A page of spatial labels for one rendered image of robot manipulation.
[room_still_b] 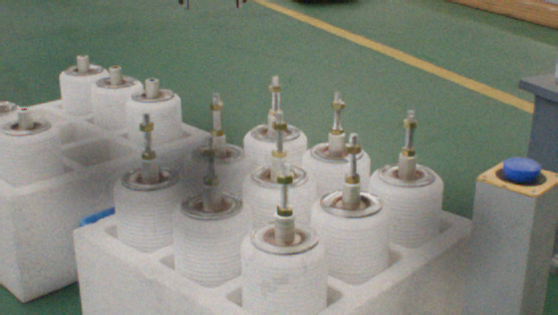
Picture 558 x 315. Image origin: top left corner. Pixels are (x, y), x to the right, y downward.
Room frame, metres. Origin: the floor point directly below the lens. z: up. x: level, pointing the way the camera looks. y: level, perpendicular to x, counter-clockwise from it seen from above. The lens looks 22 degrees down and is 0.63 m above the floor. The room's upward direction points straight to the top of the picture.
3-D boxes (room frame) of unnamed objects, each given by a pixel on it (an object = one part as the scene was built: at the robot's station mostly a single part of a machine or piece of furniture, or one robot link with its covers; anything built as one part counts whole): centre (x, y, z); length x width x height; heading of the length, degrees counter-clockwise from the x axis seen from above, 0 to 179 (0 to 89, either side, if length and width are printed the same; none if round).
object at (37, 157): (1.07, 0.39, 0.16); 0.10 x 0.10 x 0.18
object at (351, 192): (0.79, -0.09, 0.26); 0.02 x 0.02 x 0.03
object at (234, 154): (0.96, 0.09, 0.25); 0.08 x 0.08 x 0.01
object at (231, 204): (0.79, 0.08, 0.25); 0.08 x 0.08 x 0.01
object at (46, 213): (1.24, 0.39, 0.09); 0.39 x 0.39 x 0.18; 44
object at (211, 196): (0.79, 0.08, 0.26); 0.02 x 0.02 x 0.03
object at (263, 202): (0.88, 0.00, 0.16); 0.10 x 0.10 x 0.18
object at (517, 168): (0.73, -0.26, 0.32); 0.04 x 0.04 x 0.02
